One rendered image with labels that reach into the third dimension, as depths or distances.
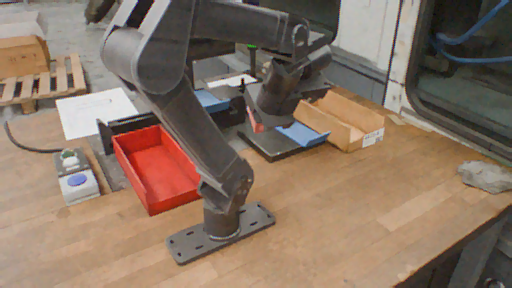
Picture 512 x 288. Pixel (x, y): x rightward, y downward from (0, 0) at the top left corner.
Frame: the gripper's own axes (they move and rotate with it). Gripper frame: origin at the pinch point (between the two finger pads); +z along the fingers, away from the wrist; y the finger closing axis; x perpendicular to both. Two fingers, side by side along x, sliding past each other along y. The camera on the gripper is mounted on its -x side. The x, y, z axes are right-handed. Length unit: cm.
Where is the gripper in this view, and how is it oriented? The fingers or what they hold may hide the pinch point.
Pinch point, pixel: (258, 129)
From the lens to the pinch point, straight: 78.4
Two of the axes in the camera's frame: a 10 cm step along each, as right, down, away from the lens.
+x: -8.9, 2.0, -4.0
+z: -2.5, 5.3, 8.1
